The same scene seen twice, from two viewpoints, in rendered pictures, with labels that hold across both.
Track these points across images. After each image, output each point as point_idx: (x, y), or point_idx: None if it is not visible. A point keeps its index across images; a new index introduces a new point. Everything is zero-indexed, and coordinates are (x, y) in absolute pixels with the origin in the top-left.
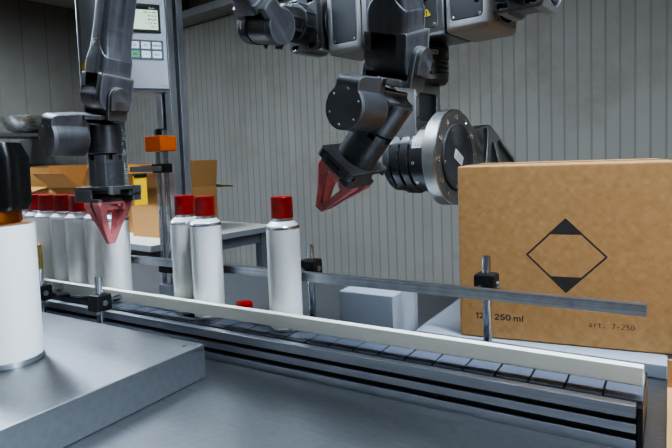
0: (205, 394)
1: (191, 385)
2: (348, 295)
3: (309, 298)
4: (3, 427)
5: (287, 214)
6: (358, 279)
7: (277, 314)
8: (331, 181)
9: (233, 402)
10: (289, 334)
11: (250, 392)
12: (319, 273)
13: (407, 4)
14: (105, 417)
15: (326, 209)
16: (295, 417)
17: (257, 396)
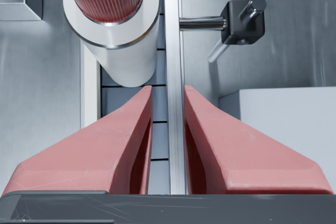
0: (4, 54)
1: (16, 22)
2: (237, 109)
3: (220, 39)
4: None
5: (92, 15)
6: (169, 185)
7: (84, 73)
8: (195, 138)
9: (2, 97)
10: (109, 84)
11: (32, 96)
12: (171, 92)
13: None
14: None
15: (183, 108)
16: (3, 180)
17: (27, 110)
